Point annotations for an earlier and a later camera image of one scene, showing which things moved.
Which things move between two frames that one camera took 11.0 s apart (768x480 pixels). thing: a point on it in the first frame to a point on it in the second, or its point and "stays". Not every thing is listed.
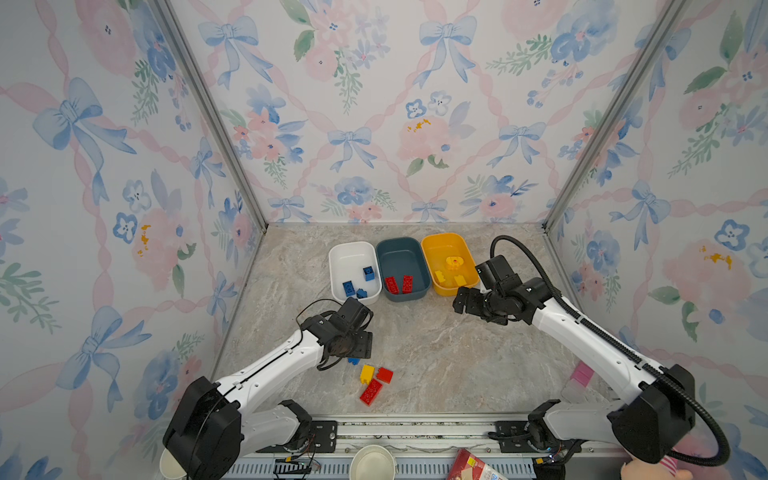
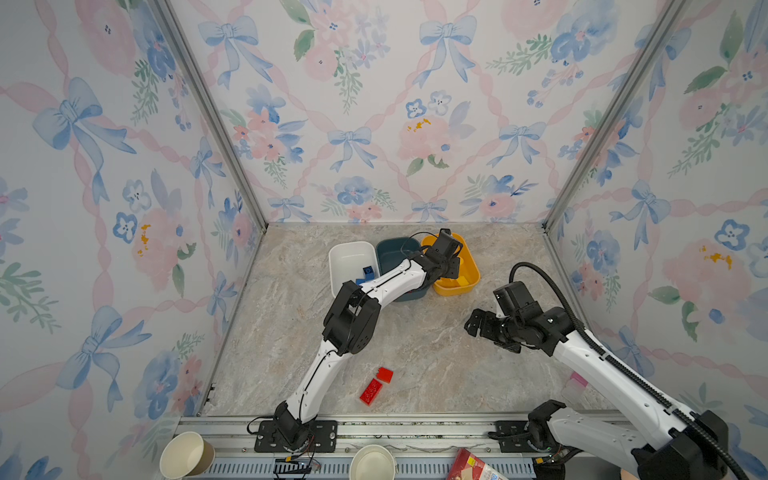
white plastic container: [355, 271] stays
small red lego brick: [384, 375] stays
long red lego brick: [369, 395] stays
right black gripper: [471, 296] to [485, 331]
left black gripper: [365, 341] to [454, 268]
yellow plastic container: [450, 262] stays
